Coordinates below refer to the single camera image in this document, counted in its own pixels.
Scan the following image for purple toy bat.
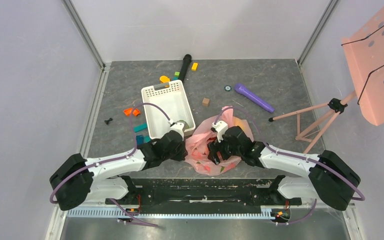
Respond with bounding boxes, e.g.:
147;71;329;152
234;83;275;113

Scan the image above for purple cable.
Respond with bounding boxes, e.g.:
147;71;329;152
213;105;366;226
49;102;175;228

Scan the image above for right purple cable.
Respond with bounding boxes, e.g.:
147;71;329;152
213;105;366;226

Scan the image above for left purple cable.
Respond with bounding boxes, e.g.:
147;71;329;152
49;102;175;228

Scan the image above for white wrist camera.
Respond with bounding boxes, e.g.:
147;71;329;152
170;120;188;138
211;120;229;141

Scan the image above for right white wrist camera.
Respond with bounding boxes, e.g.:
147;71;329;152
211;120;229;141

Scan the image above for small black piece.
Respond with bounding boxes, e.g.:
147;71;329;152
104;117;113;125

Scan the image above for green fake fruit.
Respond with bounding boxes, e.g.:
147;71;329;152
183;121;196;132

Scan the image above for small round disc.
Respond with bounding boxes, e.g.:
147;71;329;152
224;85;232;92

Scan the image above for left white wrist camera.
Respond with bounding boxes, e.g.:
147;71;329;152
170;120;188;138

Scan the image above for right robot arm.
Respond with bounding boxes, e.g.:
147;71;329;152
207;125;361;211

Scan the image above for white cable duct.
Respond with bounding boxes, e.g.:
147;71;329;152
66;206;284;221

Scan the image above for teal long block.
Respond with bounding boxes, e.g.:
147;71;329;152
133;123;148;133

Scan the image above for orange yellow toy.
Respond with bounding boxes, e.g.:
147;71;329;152
159;75;170;84

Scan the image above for brown wooden cube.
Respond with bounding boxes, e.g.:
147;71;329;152
202;98;210;107

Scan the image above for teal small block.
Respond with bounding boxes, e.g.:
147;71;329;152
144;136;151;143

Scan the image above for pink plastic bag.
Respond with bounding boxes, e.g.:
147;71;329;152
185;109;254;176

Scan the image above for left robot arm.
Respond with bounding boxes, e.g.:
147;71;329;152
49;130;187;211

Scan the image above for white plastic basket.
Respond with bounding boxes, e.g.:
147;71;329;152
141;80;195;139

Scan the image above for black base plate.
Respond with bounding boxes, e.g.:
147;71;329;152
116;177;302;214

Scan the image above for orange curved piece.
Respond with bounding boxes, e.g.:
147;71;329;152
123;108;141;117

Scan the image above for black cylinder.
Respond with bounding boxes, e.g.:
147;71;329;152
178;54;192;82

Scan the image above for blue block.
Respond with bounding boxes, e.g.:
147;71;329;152
135;134;145;146

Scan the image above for pink music stand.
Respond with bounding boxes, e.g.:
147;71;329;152
269;6;384;153

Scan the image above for yellow block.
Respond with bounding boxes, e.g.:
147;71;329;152
191;62;199;71

